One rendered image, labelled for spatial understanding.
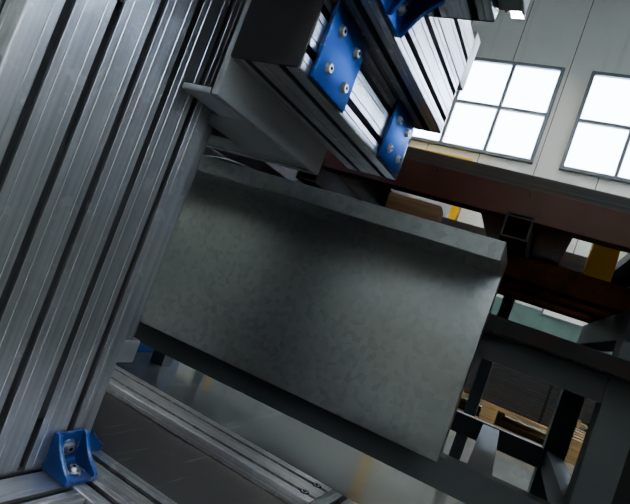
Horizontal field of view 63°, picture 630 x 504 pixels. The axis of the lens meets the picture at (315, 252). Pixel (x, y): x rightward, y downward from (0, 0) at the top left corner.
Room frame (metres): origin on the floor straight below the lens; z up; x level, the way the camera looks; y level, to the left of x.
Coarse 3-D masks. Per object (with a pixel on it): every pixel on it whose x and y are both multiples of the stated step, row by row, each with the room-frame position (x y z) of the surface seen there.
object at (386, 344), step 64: (192, 192) 1.19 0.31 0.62; (192, 256) 1.17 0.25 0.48; (256, 256) 1.11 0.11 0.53; (320, 256) 1.05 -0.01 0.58; (384, 256) 1.01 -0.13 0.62; (192, 320) 1.14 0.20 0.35; (256, 320) 1.09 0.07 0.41; (320, 320) 1.04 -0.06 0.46; (384, 320) 0.99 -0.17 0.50; (448, 320) 0.95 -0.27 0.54; (320, 384) 1.02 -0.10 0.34; (384, 384) 0.97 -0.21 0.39; (448, 384) 0.93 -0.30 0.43
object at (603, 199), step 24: (264, 168) 1.72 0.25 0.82; (288, 168) 1.78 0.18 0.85; (456, 168) 1.06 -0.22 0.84; (480, 168) 1.04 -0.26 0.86; (360, 192) 1.53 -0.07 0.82; (384, 192) 1.41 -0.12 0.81; (552, 192) 0.99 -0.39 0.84; (576, 192) 0.97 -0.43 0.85; (600, 192) 0.96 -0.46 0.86; (552, 240) 1.26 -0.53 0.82; (552, 264) 1.56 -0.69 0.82; (576, 264) 1.53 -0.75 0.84; (624, 264) 1.23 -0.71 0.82
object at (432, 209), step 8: (392, 192) 0.95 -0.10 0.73; (392, 200) 0.95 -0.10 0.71; (400, 200) 0.95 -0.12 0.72; (408, 200) 0.94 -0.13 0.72; (416, 200) 0.94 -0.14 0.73; (392, 208) 0.95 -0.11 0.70; (400, 208) 0.94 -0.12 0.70; (408, 208) 0.94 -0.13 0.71; (416, 208) 0.94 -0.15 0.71; (424, 208) 0.93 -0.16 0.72; (432, 208) 0.93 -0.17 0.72; (440, 208) 0.92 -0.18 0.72; (424, 216) 0.93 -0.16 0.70; (432, 216) 0.93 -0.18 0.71; (440, 216) 0.95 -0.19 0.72
